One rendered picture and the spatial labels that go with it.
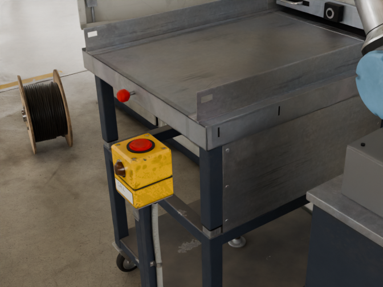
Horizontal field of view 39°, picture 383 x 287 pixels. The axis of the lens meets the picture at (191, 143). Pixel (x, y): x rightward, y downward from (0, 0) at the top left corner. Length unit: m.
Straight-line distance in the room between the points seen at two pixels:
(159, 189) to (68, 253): 1.23
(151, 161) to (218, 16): 0.96
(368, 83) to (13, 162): 2.17
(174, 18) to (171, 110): 0.54
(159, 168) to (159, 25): 0.81
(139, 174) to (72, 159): 1.83
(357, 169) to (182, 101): 0.42
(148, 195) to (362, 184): 0.40
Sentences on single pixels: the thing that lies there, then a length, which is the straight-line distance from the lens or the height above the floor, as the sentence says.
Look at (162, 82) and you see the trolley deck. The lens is 1.35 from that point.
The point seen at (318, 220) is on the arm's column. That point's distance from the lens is 1.13.
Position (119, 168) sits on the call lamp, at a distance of 0.94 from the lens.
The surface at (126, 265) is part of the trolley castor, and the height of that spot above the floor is 0.04.
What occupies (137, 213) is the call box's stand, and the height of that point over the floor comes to 0.76.
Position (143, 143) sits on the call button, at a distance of 0.95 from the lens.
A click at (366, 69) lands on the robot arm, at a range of 0.90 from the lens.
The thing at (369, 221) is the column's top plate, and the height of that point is 0.75.
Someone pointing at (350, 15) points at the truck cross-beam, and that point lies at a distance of 1.73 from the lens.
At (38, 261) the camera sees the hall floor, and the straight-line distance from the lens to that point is 2.16.
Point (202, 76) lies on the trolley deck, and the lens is 1.37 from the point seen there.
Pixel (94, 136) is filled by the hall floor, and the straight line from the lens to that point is 2.93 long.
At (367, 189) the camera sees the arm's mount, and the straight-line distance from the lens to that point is 1.06.
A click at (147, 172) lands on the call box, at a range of 0.93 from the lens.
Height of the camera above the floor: 1.36
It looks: 29 degrees down
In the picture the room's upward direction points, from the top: 2 degrees counter-clockwise
